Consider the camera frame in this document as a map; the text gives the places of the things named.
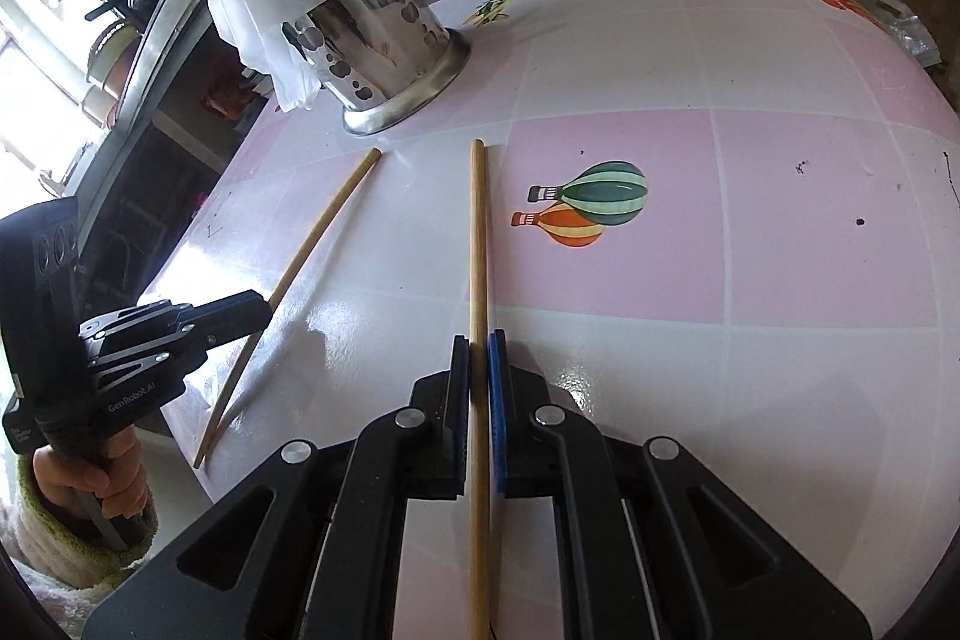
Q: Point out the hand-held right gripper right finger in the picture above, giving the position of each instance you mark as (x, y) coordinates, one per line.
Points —
(496, 400)

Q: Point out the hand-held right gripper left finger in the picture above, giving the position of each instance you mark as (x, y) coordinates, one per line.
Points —
(459, 415)

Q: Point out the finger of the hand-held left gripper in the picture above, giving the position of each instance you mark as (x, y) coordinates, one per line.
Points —
(225, 326)
(172, 314)

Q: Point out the long wooden chopstick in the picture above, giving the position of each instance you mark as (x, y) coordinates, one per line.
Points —
(353, 184)
(478, 235)

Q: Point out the perforated steel utensil holder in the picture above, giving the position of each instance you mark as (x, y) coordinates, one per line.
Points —
(390, 48)

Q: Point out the person's left hand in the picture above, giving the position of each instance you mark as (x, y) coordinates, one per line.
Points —
(82, 479)

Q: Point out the red packet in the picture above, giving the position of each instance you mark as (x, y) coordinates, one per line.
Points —
(229, 100)

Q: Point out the fuzzy beige robe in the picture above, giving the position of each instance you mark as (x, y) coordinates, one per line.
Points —
(19, 572)

